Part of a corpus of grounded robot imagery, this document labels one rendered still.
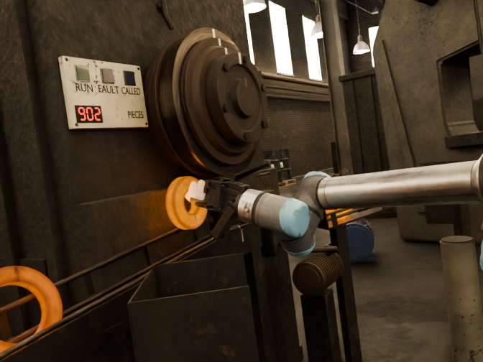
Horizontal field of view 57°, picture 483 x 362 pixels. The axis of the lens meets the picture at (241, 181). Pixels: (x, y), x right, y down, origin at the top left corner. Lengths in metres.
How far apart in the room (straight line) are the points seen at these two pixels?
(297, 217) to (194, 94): 0.47
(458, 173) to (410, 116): 3.03
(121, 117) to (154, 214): 0.29
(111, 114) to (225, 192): 0.38
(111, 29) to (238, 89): 0.40
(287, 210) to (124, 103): 0.55
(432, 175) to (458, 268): 0.88
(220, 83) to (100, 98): 0.33
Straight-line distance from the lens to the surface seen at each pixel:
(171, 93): 1.26
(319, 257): 1.69
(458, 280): 1.86
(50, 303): 1.02
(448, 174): 0.98
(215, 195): 1.19
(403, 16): 4.08
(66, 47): 1.25
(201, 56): 1.35
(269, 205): 1.10
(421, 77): 3.95
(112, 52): 1.35
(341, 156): 10.32
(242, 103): 1.36
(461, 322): 1.92
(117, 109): 1.28
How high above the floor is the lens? 0.93
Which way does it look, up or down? 3 degrees down
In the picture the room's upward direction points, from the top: 8 degrees counter-clockwise
